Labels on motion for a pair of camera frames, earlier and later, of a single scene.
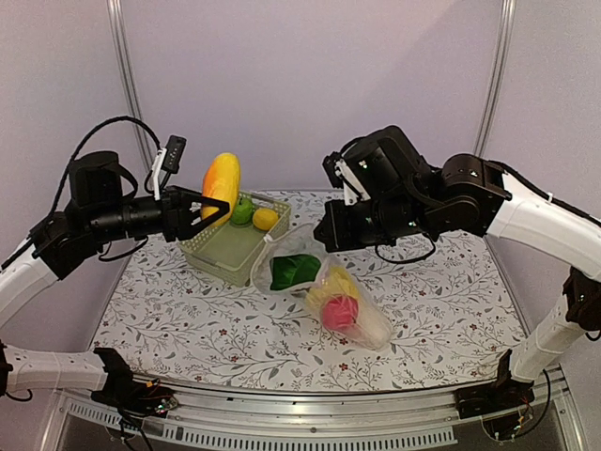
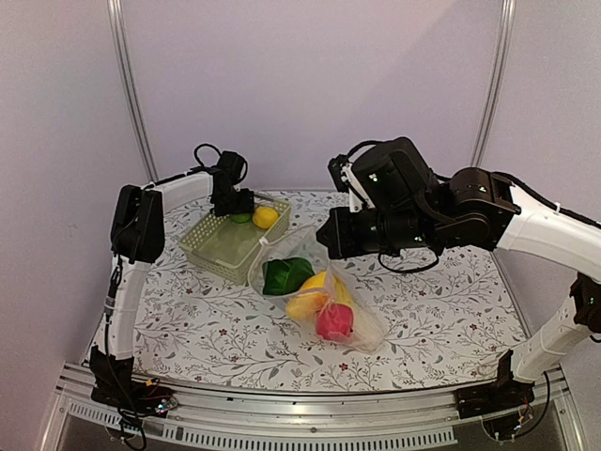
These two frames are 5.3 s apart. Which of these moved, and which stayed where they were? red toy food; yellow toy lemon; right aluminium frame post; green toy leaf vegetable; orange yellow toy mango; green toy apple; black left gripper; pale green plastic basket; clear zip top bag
Moved: red toy food; black left gripper; orange yellow toy mango; green toy leaf vegetable; clear zip top bag
Stayed: pale green plastic basket; right aluminium frame post; green toy apple; yellow toy lemon
